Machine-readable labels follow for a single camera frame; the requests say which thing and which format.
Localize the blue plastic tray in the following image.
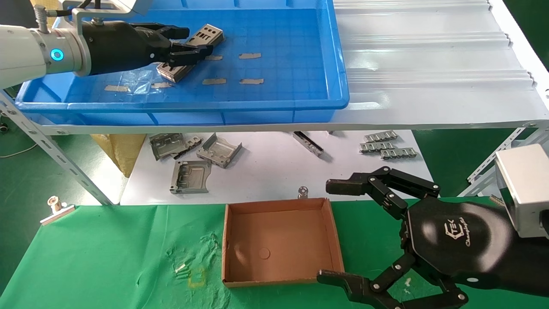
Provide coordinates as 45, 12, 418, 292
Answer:
15, 0, 350, 126

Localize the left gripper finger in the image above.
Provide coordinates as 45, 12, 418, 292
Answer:
133, 22, 190, 41
152, 43, 214, 67

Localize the metal I/O shield plate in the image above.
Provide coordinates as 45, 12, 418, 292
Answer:
156, 24, 225, 83

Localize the black camera cable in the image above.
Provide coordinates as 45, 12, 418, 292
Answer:
45, 0, 103, 17

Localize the grey square metal bracket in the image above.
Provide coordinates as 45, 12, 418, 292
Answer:
170, 160, 212, 194

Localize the long dark metal strip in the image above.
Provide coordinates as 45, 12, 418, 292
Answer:
293, 131, 324, 157

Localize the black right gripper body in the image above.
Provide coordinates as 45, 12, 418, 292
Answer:
401, 197, 549, 297

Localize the small slotted metal strip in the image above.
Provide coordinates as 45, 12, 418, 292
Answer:
364, 130, 398, 143
359, 142, 397, 154
380, 148, 418, 160

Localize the green table cloth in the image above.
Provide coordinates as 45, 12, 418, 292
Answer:
0, 197, 549, 309

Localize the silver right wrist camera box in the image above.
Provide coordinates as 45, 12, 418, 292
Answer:
495, 144, 549, 239

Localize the white perforated shelf post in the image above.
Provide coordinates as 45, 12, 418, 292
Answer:
0, 88, 113, 206
467, 122, 549, 198

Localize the open brown cardboard box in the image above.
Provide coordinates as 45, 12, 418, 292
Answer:
222, 197, 345, 288

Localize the grey folded metal bracket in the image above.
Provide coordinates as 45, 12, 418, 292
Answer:
196, 133, 243, 169

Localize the grey stamped metal plate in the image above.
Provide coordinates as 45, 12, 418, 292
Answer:
149, 133, 189, 161

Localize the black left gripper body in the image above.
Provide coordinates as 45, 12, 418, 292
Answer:
79, 21, 172, 77

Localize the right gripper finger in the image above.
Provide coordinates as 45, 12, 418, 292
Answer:
325, 167, 441, 220
317, 253, 469, 309

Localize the white low shelf board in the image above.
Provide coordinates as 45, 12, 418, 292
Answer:
120, 131, 440, 206

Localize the white floor cable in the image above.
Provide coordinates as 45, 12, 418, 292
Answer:
0, 144, 38, 159

